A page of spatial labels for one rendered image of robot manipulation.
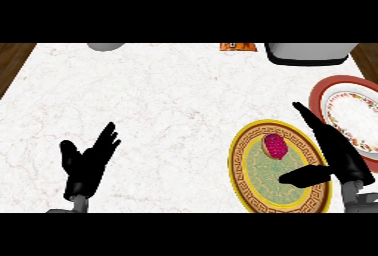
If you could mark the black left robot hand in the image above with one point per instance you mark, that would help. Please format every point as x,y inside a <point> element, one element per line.
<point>86,166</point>

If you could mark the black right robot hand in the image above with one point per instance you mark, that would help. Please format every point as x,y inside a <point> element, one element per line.
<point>340,156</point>

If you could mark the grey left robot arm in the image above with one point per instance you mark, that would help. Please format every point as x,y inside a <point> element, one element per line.
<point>74,205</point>

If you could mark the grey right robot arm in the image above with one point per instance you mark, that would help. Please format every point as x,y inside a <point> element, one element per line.
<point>356,198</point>

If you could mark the red rimmed floral plate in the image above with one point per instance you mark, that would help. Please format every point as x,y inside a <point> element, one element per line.
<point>354,116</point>

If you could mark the yellow patterned plate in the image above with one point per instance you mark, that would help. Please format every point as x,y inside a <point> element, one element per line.
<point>267,173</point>

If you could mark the white appliance with black base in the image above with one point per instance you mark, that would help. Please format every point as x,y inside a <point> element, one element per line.
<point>310,53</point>

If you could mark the grey round object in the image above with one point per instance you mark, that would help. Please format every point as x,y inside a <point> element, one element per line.
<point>105,46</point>

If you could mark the orange box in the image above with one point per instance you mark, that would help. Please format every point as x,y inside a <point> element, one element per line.
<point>238,47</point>

